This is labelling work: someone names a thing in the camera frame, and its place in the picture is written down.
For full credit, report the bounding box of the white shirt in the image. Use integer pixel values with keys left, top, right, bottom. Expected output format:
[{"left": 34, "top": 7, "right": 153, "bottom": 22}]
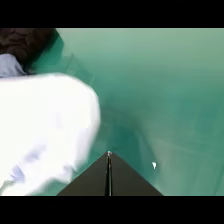
[{"left": 0, "top": 72, "right": 102, "bottom": 197}]

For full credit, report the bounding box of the dark brown garment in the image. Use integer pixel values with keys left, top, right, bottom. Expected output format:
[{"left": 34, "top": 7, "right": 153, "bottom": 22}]
[{"left": 0, "top": 28, "right": 58, "bottom": 69}]

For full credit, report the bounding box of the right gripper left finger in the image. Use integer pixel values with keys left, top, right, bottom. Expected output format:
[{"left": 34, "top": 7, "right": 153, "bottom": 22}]
[{"left": 56, "top": 151, "right": 110, "bottom": 197}]

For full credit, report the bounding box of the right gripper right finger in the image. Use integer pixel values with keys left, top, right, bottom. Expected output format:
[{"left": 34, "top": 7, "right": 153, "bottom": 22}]
[{"left": 108, "top": 151, "right": 164, "bottom": 197}]

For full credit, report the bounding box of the light blue garment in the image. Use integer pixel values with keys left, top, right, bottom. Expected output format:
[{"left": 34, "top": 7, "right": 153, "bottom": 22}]
[{"left": 0, "top": 53, "right": 28, "bottom": 79}]

